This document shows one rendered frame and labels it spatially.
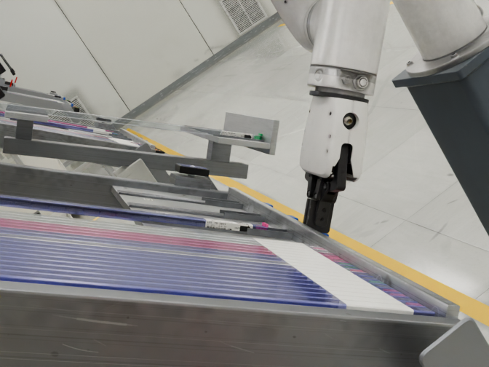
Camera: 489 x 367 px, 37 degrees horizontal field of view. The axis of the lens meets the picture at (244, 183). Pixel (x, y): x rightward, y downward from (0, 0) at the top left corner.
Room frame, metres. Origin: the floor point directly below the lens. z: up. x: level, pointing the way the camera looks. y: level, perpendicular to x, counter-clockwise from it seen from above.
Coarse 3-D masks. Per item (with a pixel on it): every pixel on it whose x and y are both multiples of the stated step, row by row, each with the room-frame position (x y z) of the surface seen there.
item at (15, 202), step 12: (0, 204) 0.82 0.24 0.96; (12, 204) 0.82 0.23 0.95; (24, 204) 0.82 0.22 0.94; (36, 204) 0.82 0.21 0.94; (48, 204) 0.82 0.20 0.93; (60, 204) 0.83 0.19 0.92; (72, 204) 0.83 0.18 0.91; (84, 204) 0.84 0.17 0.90; (96, 216) 0.83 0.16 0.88; (108, 216) 0.83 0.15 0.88; (120, 216) 0.83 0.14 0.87; (132, 216) 0.84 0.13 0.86; (144, 216) 0.84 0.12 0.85; (156, 216) 0.84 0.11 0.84; (168, 216) 0.84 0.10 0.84; (180, 216) 0.85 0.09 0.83; (264, 228) 0.86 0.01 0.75
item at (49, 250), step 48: (0, 240) 0.59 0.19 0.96; (48, 240) 0.62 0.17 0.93; (96, 240) 0.64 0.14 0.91; (144, 240) 0.67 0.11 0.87; (192, 240) 0.70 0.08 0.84; (240, 240) 0.74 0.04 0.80; (144, 288) 0.50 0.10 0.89; (192, 288) 0.51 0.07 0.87; (240, 288) 0.53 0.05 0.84; (288, 288) 0.55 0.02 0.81; (336, 288) 0.57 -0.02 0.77; (384, 288) 0.59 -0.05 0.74
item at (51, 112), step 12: (0, 108) 1.31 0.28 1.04; (12, 108) 1.31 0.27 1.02; (24, 108) 1.31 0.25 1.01; (36, 108) 1.32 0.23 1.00; (48, 108) 1.32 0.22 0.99; (96, 120) 1.33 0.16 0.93; (108, 120) 1.33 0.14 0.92; (120, 120) 1.33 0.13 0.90; (132, 120) 1.34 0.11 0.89; (192, 132) 1.35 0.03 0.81; (204, 132) 1.35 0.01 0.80; (216, 132) 1.36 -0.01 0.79
